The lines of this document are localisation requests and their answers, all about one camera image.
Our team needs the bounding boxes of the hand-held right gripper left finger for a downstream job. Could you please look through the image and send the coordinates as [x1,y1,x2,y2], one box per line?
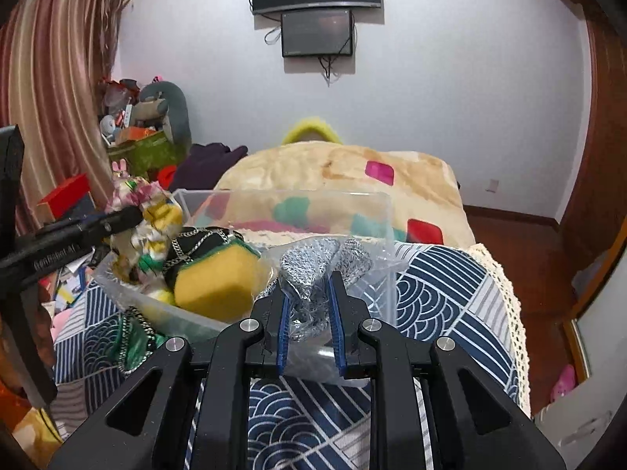
[48,283,291,470]

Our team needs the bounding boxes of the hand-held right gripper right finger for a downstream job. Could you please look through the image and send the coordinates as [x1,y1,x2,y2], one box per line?
[327,271,570,470]

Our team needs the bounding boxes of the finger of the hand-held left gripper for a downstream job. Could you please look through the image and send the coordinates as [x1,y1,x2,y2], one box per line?
[73,206,144,248]

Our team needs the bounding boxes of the floral patterned cloth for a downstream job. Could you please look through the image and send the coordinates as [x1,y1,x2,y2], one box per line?
[104,177,185,300]

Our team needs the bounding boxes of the bagged steel wool scrubbers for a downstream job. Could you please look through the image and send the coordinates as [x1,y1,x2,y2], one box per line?
[278,236,374,344]

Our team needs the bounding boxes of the clear plastic storage box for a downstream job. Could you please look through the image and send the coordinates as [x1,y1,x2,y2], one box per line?
[92,187,408,389]

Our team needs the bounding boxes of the red box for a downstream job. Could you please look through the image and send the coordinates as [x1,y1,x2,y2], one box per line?
[36,173,95,222]

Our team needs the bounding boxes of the pile of scattered papers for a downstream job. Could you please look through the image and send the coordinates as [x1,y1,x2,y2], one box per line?
[38,247,109,326]

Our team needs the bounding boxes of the green cardboard box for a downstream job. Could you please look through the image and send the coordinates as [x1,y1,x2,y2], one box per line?
[107,128,185,183]

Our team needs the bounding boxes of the yellow sponge green scouring pad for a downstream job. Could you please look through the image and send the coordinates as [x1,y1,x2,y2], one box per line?
[165,240,264,313]

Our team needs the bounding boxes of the blue white patterned bedspread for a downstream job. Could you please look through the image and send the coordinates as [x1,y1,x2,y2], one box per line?
[50,241,533,470]

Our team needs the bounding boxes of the dark purple cloth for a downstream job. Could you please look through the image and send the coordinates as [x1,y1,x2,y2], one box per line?
[168,142,250,193]

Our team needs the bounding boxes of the pile of toys and clutter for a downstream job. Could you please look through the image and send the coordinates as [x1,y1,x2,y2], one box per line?
[97,75,165,148]

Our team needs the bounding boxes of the grey plush toy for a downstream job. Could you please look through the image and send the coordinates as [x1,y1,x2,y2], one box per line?
[136,80,193,158]

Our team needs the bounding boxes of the striped pink brown curtain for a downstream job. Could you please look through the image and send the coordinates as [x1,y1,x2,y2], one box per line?
[0,0,125,238]

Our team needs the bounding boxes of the beige plush blanket coloured squares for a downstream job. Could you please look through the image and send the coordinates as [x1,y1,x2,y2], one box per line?
[214,141,477,256]

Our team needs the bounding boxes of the yellow fuzzy plush item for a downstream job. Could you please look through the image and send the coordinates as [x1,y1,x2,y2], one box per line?
[281,116,344,147]

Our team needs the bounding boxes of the pink slippers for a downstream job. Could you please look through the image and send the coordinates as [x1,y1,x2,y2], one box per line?
[550,363,577,403]

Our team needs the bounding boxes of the wooden framed panel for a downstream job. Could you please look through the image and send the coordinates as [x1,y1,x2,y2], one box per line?
[561,232,627,385]

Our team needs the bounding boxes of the white cabinet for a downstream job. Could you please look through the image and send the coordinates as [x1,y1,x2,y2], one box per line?
[533,352,627,470]

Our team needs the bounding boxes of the brown wooden wardrobe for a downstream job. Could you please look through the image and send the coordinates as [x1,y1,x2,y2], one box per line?
[518,0,627,277]

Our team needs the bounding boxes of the black green chain print scarf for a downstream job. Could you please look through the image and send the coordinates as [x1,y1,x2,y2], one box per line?
[115,226,248,379]

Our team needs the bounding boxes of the black monitor cables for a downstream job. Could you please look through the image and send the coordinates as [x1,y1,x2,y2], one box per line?
[263,23,361,86]

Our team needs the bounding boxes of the small black wall monitor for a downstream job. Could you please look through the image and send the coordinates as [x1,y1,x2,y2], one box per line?
[280,8,355,58]

